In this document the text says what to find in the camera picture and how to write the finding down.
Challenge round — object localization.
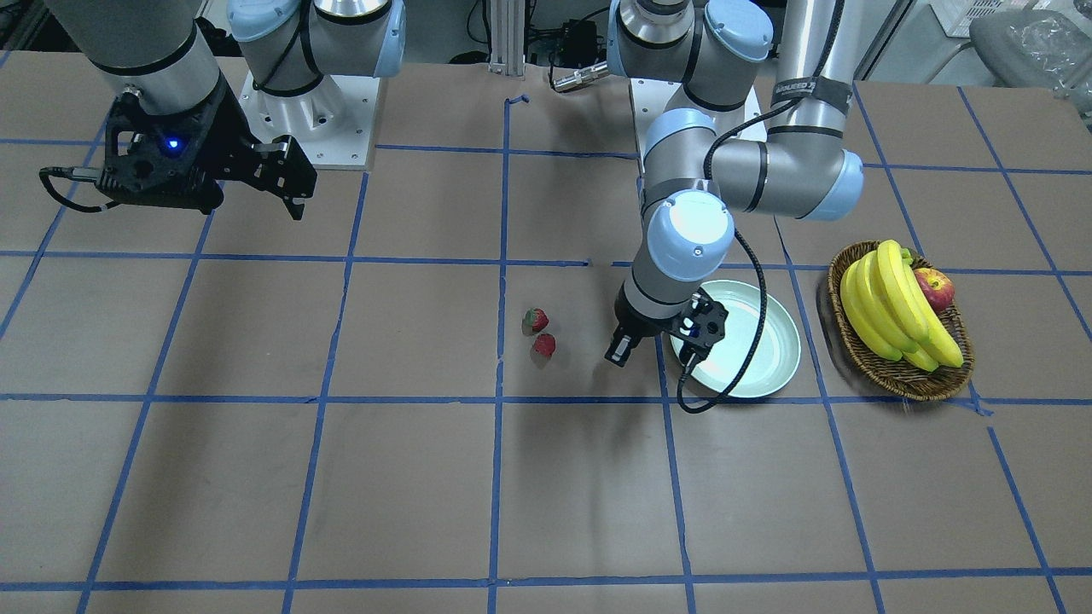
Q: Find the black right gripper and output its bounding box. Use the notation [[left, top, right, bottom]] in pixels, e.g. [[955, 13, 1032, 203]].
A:
[[38, 88, 318, 221]]

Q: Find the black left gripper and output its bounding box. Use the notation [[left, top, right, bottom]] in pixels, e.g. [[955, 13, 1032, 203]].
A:
[[604, 288, 729, 367]]

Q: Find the red strawberry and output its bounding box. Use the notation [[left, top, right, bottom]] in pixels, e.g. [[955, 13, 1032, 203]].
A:
[[523, 307, 549, 333], [531, 332, 557, 358]]

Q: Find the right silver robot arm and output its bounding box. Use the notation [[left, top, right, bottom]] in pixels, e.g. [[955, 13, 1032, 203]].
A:
[[38, 1, 406, 220]]

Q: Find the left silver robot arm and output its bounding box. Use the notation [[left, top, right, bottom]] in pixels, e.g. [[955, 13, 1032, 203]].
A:
[[606, 1, 863, 366]]

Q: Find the pale green plate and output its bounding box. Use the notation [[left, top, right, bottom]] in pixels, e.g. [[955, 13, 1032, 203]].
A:
[[690, 280, 802, 399]]

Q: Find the yellow banana bunch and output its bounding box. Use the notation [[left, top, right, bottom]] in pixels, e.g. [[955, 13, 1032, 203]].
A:
[[839, 240, 964, 373]]

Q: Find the woven wicker basket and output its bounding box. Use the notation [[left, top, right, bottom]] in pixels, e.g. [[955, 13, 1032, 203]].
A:
[[816, 240, 975, 402]]

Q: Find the red yellow apple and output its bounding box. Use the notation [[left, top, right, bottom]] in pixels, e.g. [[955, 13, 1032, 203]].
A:
[[913, 267, 956, 315]]

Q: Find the aluminium frame post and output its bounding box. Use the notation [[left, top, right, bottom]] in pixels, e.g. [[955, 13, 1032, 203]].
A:
[[487, 0, 527, 80]]

